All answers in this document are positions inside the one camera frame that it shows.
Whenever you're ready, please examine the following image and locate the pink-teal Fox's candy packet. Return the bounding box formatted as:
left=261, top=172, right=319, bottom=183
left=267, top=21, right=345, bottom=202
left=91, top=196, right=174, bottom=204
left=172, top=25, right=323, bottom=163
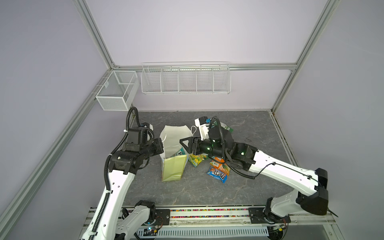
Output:
left=174, top=147, right=188, bottom=156

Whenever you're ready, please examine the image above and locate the white and green paper bag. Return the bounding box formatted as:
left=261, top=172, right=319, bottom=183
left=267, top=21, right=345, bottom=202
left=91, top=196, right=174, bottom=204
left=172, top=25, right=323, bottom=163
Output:
left=160, top=125, right=196, bottom=182

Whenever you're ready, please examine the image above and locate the blue M&M's packet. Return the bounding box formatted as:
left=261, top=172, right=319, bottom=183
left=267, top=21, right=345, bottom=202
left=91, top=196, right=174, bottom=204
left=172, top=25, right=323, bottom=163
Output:
left=207, top=168, right=228, bottom=184

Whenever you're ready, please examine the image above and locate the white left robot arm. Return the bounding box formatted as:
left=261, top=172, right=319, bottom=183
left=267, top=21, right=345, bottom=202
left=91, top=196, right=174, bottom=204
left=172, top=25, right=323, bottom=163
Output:
left=82, top=107, right=164, bottom=240

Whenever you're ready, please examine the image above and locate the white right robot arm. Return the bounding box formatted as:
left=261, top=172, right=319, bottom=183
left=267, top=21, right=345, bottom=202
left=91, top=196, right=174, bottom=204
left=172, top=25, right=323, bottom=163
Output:
left=179, top=117, right=333, bottom=225

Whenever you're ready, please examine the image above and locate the yellow-green Fox's candy packet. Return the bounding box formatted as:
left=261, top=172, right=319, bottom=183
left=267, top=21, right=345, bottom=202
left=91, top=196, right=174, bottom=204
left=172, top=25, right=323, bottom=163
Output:
left=189, top=154, right=208, bottom=167

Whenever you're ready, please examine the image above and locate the green Fox's candy packet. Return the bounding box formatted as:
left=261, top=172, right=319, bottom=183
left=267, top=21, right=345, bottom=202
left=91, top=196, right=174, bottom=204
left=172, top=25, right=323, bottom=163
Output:
left=223, top=125, right=234, bottom=133

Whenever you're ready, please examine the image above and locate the orange Fox's candy packet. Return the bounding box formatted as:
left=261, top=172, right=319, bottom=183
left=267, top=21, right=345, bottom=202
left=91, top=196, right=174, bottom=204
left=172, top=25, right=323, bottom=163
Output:
left=210, top=157, right=231, bottom=176

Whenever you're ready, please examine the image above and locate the small white mesh basket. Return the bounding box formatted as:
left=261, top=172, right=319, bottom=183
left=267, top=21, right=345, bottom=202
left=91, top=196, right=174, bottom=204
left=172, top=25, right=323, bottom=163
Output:
left=96, top=71, right=140, bottom=112

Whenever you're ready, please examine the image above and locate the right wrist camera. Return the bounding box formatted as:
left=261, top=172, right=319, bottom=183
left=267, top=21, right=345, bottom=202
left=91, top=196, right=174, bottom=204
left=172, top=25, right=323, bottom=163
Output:
left=195, top=116, right=211, bottom=141

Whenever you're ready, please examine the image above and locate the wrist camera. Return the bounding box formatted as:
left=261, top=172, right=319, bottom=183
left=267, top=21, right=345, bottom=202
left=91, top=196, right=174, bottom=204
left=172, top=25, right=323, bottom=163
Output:
left=141, top=122, right=154, bottom=141
left=195, top=116, right=211, bottom=141

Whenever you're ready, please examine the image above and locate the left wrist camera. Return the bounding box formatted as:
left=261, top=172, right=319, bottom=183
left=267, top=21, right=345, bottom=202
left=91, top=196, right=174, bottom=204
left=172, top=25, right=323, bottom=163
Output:
left=141, top=122, right=154, bottom=141

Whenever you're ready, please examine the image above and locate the long white wire shelf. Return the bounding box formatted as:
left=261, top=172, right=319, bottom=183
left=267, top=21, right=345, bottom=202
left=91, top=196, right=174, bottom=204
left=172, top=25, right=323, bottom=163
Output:
left=141, top=62, right=232, bottom=95

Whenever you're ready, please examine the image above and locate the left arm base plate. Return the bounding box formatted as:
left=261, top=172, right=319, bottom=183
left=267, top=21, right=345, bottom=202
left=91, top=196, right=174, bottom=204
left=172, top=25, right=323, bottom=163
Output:
left=142, top=209, right=171, bottom=226

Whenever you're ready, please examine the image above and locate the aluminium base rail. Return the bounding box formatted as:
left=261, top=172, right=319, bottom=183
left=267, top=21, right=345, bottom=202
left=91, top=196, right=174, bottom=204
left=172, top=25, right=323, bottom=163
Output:
left=82, top=204, right=337, bottom=229

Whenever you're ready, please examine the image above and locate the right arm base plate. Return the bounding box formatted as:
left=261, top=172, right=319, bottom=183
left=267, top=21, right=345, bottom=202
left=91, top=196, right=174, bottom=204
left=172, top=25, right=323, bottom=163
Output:
left=248, top=207, right=291, bottom=225

